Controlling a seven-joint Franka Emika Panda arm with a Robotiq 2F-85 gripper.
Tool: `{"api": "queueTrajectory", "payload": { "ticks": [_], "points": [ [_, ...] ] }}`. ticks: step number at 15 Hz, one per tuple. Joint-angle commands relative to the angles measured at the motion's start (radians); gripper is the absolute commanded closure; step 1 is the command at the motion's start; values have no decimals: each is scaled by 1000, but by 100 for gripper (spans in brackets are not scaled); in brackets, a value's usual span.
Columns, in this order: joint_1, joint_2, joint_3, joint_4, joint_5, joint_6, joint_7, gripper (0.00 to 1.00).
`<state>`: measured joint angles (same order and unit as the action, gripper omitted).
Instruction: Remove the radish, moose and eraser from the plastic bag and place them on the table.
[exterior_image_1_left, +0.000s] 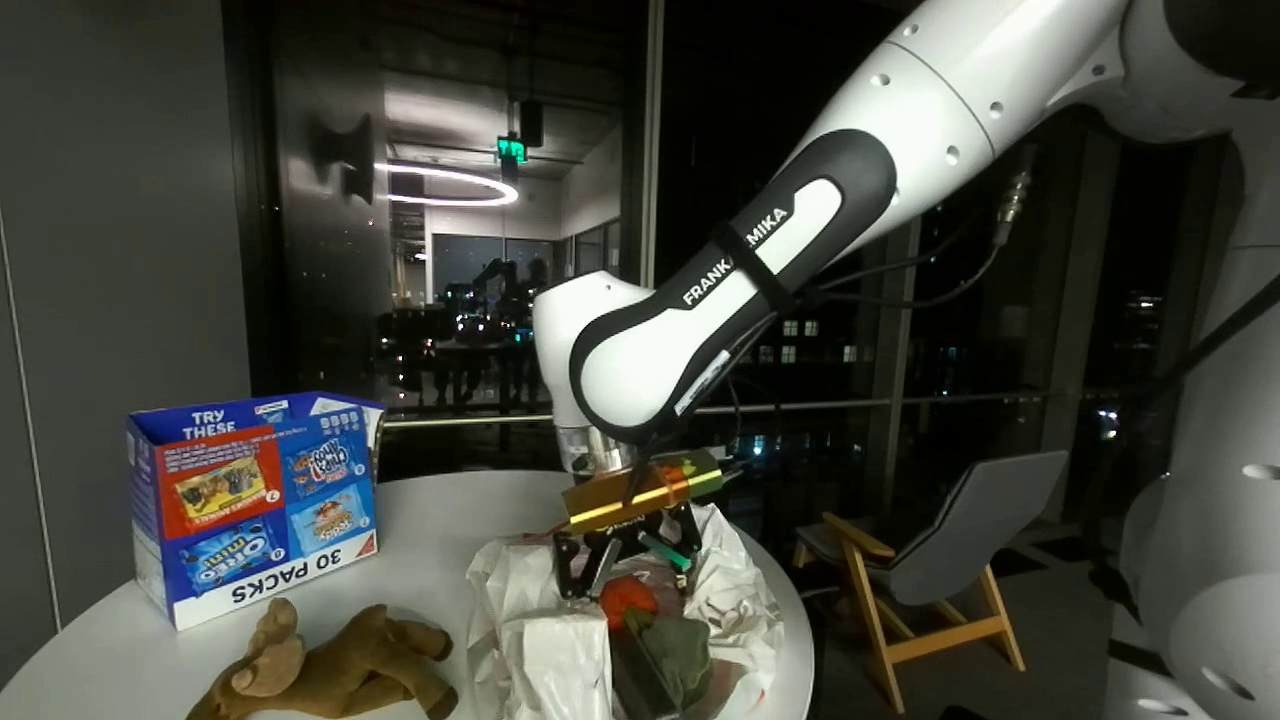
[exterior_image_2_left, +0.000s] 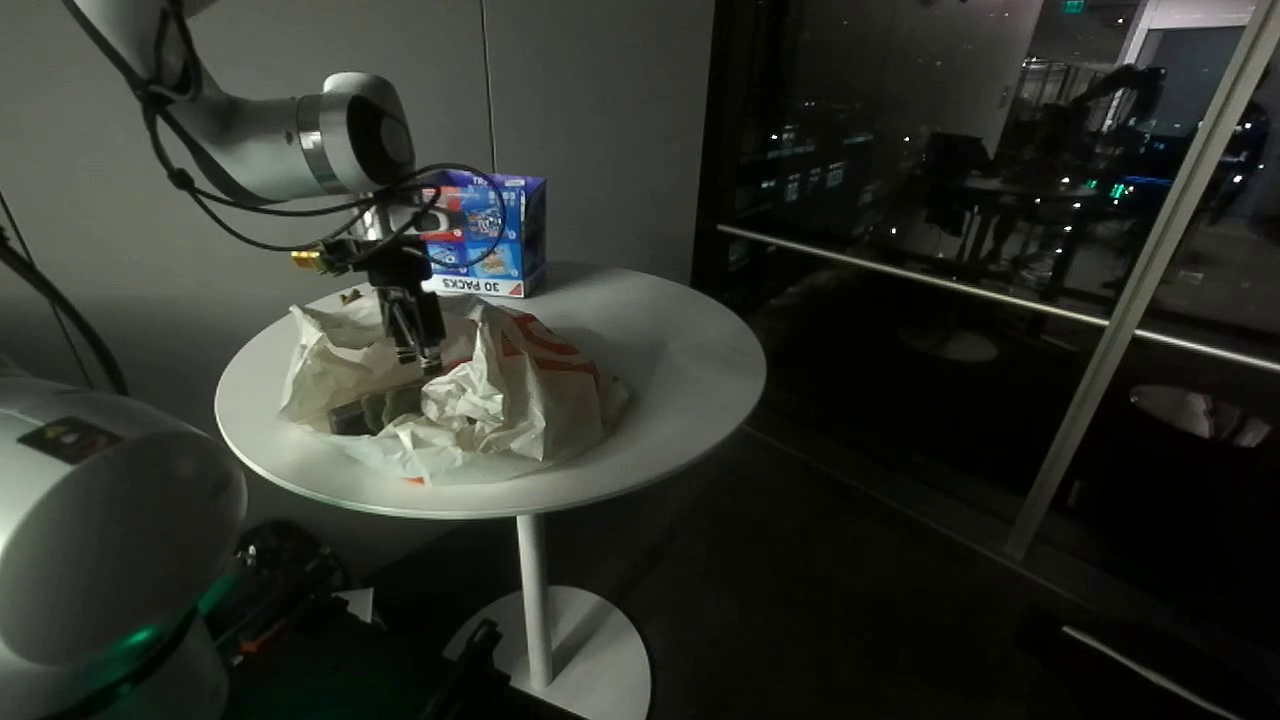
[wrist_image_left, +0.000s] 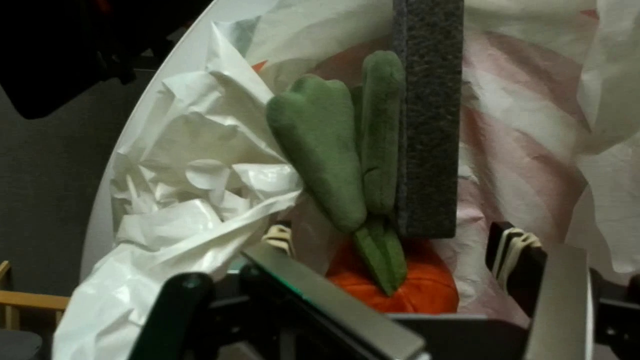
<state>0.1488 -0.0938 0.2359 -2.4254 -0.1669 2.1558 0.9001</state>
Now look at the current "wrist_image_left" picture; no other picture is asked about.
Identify grey foam eraser block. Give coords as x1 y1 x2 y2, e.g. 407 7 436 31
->
392 0 464 241

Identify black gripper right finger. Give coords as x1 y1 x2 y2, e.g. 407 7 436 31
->
487 222 594 360

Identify white orange plastic bag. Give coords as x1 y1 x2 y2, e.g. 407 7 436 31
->
53 0 640 360

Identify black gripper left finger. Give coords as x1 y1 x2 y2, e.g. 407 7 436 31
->
241 222 428 360

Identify wooden folding chair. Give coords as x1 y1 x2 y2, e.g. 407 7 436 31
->
0 260 71 331

